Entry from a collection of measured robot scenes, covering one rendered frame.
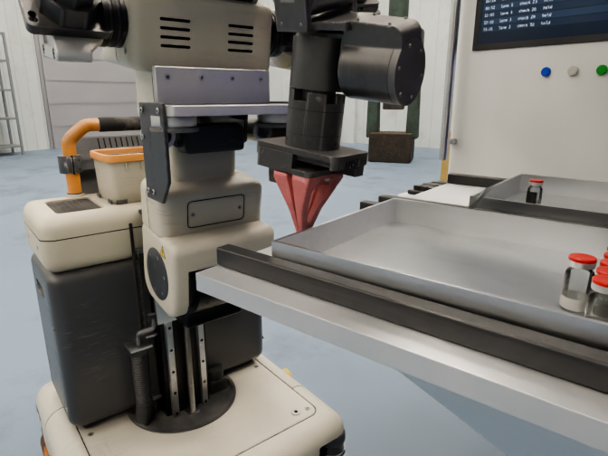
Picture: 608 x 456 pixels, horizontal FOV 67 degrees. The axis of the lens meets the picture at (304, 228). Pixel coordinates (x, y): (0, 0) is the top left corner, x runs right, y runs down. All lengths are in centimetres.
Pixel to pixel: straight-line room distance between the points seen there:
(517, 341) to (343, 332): 13
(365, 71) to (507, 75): 95
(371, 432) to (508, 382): 134
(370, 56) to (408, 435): 140
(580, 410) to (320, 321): 19
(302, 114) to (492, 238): 30
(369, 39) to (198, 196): 54
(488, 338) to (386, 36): 25
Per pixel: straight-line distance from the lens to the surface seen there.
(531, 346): 35
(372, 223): 62
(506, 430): 46
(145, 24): 84
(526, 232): 62
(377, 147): 776
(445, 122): 136
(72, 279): 113
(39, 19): 82
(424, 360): 35
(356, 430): 167
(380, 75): 41
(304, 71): 46
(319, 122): 46
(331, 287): 41
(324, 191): 51
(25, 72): 1086
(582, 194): 94
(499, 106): 135
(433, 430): 171
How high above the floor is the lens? 106
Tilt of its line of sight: 16 degrees down
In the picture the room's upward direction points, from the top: straight up
